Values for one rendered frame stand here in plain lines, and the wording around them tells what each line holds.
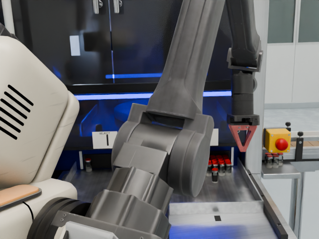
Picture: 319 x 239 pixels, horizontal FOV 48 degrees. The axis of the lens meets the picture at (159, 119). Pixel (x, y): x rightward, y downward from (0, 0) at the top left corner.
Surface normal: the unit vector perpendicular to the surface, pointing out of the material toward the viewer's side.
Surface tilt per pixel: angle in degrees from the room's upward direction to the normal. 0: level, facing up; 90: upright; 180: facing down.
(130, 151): 38
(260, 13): 90
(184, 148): 46
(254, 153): 90
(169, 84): 58
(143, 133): 28
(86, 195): 0
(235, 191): 0
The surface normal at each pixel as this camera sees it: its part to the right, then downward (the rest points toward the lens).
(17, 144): 0.90, 0.09
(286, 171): -0.03, -0.97
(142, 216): 0.43, -0.38
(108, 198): -0.46, -0.63
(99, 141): 0.00, 0.25
